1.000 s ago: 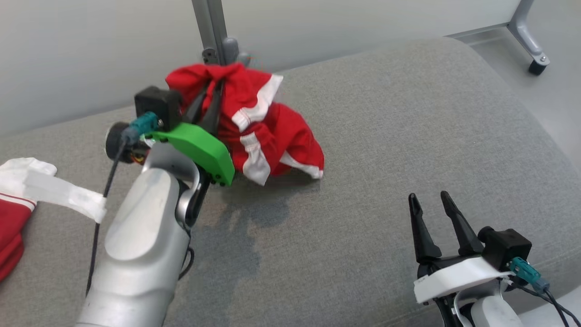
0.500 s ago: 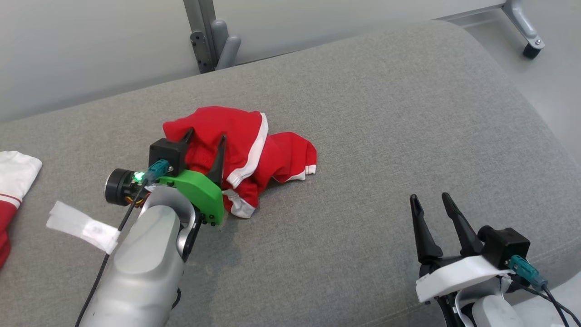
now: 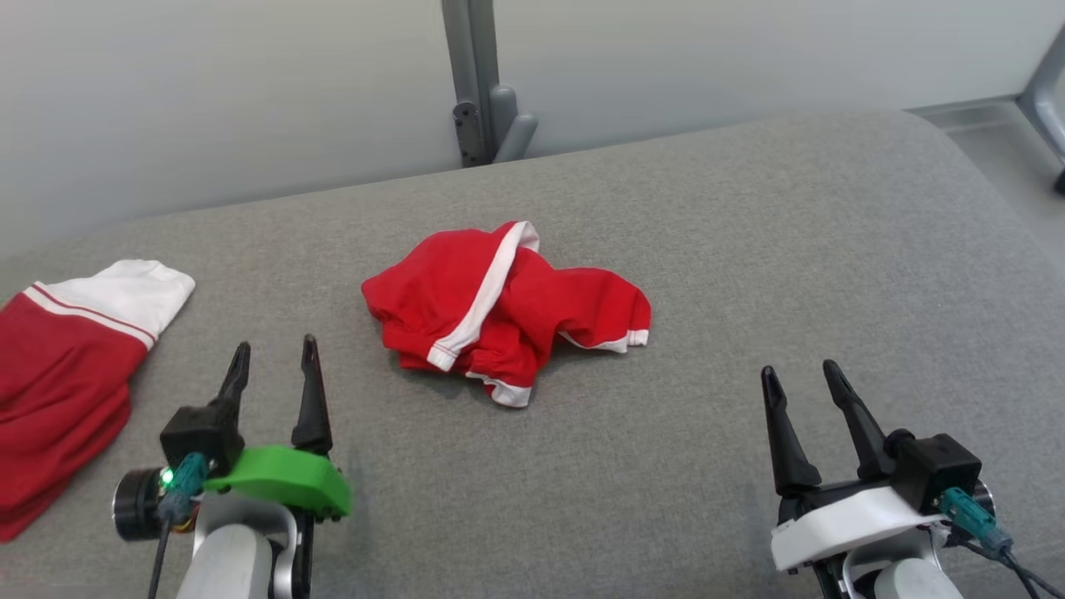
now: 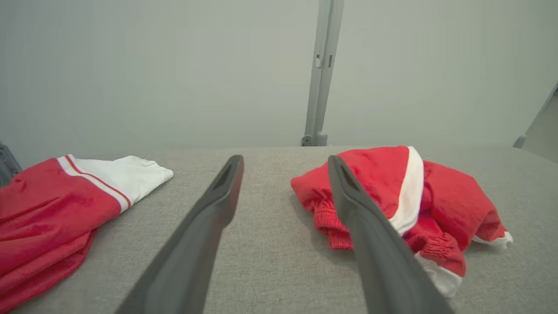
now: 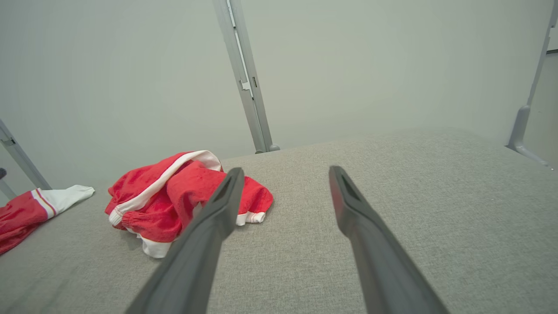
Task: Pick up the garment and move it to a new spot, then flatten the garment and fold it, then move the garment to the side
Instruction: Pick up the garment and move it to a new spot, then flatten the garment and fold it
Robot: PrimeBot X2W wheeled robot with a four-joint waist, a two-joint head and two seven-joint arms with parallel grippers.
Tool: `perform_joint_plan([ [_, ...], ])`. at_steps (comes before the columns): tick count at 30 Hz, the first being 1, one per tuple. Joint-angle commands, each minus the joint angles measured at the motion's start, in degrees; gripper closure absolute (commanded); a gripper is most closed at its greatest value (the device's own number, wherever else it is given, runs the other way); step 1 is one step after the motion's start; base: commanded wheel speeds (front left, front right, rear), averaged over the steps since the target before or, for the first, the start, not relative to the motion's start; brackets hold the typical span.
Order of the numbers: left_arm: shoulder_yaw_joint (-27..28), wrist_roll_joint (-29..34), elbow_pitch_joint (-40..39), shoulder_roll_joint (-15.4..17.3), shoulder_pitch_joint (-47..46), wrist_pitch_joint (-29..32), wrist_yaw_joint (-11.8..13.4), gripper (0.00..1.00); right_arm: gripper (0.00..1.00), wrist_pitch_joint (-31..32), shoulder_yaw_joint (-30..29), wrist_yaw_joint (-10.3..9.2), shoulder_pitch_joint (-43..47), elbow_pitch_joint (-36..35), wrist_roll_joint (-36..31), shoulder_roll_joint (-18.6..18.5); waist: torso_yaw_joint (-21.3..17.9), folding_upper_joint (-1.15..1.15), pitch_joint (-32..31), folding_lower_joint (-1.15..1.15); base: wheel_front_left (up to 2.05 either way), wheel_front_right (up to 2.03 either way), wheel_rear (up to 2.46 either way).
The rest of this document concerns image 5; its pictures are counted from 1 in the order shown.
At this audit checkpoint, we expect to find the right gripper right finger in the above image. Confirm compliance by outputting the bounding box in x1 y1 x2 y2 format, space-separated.
329 166 449 314

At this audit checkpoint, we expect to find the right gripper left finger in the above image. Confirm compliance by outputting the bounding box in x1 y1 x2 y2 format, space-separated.
126 167 245 314

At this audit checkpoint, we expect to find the red T-shirt with white sleeve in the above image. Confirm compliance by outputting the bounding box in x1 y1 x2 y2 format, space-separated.
0 184 95 256

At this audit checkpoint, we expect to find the grey metal post with foot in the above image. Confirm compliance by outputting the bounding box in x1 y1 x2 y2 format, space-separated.
213 0 280 154

